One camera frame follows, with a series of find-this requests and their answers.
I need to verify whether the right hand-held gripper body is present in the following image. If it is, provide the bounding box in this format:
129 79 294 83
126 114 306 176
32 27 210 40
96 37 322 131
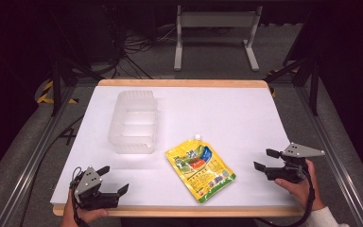
263 142 326 184

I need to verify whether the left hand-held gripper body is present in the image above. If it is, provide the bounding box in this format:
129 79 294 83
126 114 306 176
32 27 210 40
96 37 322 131
74 166 121 211

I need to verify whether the clear plastic container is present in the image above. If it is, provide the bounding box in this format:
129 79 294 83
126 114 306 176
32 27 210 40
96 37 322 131
107 90 159 155

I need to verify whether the yellow spouted sauce pouch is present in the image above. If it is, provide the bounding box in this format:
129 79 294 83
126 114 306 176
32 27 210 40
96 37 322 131
164 133 236 204

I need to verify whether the person's right hand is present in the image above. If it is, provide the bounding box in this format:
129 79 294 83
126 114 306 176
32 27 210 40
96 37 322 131
273 159 326 212

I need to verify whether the person's left hand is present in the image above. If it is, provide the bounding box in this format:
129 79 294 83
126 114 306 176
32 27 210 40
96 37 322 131
60 188 109 227

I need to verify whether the white table sheet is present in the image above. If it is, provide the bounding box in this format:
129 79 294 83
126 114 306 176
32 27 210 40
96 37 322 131
49 85 298 208

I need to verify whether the black tripod stand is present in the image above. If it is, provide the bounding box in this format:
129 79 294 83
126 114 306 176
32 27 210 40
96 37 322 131
264 56 321 116
50 55 106 118

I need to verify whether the yellow black hazard tape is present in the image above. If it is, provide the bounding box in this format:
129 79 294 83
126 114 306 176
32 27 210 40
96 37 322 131
36 79 78 105

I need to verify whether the grey metal stand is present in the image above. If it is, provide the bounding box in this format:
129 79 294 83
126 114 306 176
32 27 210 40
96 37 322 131
173 5 264 72

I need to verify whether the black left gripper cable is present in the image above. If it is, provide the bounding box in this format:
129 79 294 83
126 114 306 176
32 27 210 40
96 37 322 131
69 166 91 227

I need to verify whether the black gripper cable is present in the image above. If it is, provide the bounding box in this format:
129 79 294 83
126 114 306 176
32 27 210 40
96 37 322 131
69 166 91 227
254 169 317 227

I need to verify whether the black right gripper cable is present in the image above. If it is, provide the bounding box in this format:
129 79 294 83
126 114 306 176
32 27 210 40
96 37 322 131
254 169 317 227

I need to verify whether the aluminium frame rail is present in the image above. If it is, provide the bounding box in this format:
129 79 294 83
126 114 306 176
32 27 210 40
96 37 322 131
295 84 363 227
0 84 78 227

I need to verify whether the black floor cable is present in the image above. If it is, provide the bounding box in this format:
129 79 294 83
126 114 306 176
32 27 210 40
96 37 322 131
18 114 86 227

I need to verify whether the bundle of black floor cables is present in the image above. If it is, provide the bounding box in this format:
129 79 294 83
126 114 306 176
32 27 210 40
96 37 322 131
105 4 178 80

